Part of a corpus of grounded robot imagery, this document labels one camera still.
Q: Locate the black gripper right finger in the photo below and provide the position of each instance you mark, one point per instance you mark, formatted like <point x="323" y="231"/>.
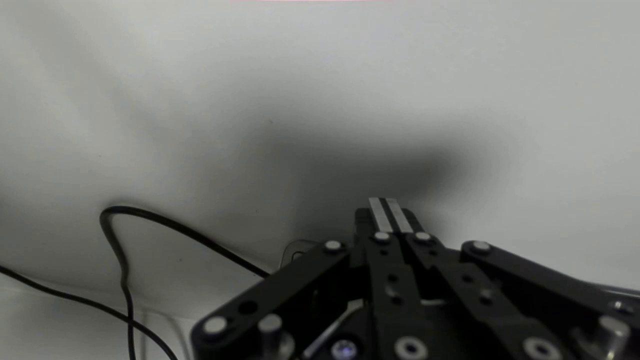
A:
<point x="495" y="329"/>

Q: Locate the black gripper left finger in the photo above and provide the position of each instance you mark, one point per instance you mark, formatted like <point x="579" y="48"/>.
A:
<point x="401" y="331"/>

